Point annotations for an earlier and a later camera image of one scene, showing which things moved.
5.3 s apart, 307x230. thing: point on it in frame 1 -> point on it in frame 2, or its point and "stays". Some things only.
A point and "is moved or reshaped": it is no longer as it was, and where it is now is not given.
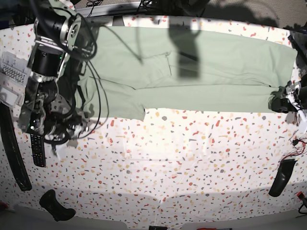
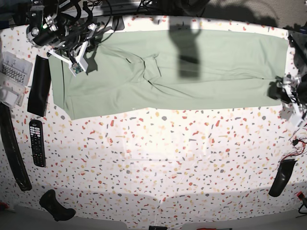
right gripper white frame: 290,97 -> 287,82
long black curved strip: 14,153 stays
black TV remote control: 38,145 stays
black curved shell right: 282,177 stays
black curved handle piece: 48,201 stays
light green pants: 123,71 is moved or reshaped
